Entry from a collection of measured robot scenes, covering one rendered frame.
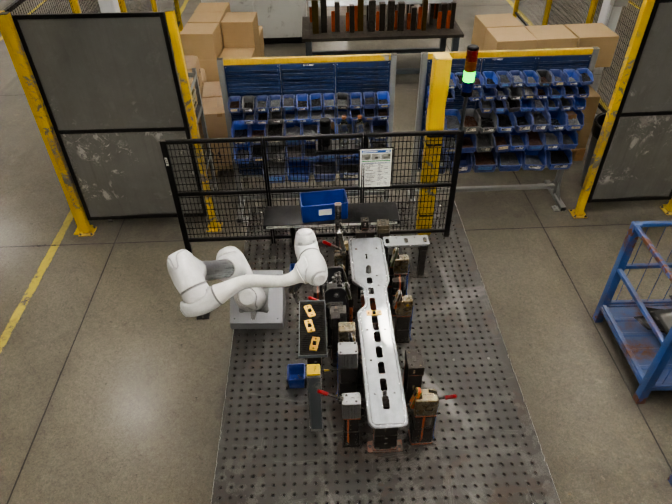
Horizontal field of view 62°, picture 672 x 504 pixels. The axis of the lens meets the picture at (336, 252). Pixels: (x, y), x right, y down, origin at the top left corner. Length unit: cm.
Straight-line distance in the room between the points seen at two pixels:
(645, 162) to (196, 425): 443
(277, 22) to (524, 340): 667
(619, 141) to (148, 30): 399
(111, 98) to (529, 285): 372
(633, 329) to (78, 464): 389
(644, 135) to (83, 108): 474
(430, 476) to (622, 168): 372
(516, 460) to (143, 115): 372
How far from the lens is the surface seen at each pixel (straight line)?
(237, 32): 736
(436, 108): 361
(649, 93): 545
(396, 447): 296
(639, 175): 591
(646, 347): 456
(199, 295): 265
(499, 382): 329
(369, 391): 278
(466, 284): 378
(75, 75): 496
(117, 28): 470
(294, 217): 373
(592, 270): 528
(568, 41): 607
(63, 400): 442
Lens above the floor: 325
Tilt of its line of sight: 40 degrees down
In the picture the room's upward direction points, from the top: 1 degrees counter-clockwise
